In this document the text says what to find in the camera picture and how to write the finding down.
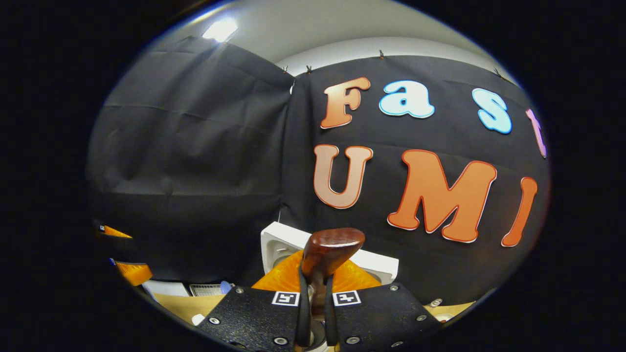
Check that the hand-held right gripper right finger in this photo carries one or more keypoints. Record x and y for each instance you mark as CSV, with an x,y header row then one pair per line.
x,y
376,318

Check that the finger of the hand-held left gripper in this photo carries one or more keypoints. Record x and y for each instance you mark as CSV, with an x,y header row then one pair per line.
x,y
115,232
134,273

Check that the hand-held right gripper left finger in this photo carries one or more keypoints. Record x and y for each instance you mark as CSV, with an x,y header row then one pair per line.
x,y
254,318

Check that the brown wooden spoon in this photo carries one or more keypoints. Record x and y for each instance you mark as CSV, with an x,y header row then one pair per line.
x,y
332,249

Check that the white rice cooker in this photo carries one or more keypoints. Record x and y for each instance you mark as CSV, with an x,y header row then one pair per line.
x,y
279,239

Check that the white box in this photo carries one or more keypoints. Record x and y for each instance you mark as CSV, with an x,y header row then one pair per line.
x,y
164,288

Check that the small blue object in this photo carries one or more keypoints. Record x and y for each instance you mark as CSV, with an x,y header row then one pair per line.
x,y
225,286

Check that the white slatted panel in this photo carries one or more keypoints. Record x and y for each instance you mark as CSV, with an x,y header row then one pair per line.
x,y
205,290

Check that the black backdrop cloth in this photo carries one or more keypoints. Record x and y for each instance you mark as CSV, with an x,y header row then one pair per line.
x,y
195,146

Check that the ceiling light panel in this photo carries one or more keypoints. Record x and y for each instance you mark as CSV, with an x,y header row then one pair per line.
x,y
220,29

